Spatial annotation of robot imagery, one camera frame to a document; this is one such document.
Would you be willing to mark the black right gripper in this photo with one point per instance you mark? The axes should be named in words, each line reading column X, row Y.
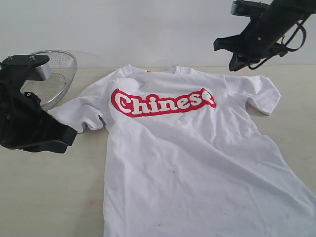
column 255, row 42

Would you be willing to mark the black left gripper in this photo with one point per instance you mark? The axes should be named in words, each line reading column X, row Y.
column 24, row 125

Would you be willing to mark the white t-shirt red print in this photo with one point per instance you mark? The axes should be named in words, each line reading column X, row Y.
column 185, row 159

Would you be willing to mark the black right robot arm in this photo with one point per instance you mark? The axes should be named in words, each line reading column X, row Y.
column 298, row 12

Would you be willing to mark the metal mesh basket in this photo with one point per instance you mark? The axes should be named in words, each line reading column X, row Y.
column 63, row 67

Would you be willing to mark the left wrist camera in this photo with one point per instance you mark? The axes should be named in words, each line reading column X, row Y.
column 16, row 69

